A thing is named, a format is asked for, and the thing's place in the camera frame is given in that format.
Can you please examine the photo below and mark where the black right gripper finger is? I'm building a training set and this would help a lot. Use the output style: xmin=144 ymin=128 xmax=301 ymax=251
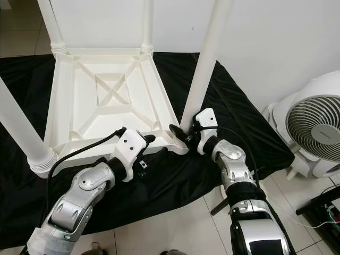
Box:
xmin=168 ymin=123 xmax=190 ymax=147

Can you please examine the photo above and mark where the grey robot left foot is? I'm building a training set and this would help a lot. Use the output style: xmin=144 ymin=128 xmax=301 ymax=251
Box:
xmin=85 ymin=243 xmax=104 ymax=255

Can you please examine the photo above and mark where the black table cloth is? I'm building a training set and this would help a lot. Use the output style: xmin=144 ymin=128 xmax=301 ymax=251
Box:
xmin=0 ymin=52 xmax=295 ymax=250

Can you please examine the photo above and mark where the black plastic floor crate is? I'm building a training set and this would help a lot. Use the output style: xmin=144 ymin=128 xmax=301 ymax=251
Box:
xmin=295 ymin=186 xmax=340 ymax=237

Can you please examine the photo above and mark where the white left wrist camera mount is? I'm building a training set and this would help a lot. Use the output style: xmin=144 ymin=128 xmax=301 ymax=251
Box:
xmin=110 ymin=129 xmax=148 ymax=181

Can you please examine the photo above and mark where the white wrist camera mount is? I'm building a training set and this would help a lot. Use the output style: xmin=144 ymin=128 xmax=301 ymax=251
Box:
xmin=194 ymin=108 xmax=217 ymax=155
xmin=110 ymin=129 xmax=148 ymax=181

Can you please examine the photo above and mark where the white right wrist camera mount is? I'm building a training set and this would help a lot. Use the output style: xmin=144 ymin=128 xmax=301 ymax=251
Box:
xmin=194 ymin=108 xmax=217 ymax=155

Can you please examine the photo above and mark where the white floor cable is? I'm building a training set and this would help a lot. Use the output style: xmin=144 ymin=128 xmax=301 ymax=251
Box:
xmin=279 ymin=210 xmax=340 ymax=229

